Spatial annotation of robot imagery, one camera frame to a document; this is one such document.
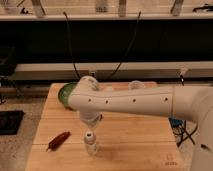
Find black cable right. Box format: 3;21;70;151
105;11;142;81

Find wall power outlet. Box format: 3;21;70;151
89;71;96;78

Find green ceramic bowl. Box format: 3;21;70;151
58;83;77;107

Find black cable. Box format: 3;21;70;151
105;11;142;81
62;11;82;80

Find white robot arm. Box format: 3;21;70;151
68;76;213;171

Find black floor cables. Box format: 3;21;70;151
170;74;198;148

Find blue connector plug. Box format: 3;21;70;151
169;118;183;127

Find clear plastic cup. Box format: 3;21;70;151
129;80;145;90

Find white crumpled cloth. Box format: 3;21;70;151
103;86;114;91

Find black cable left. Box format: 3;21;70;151
62;11;82;80

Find black floor mat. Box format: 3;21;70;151
0;110;24;135

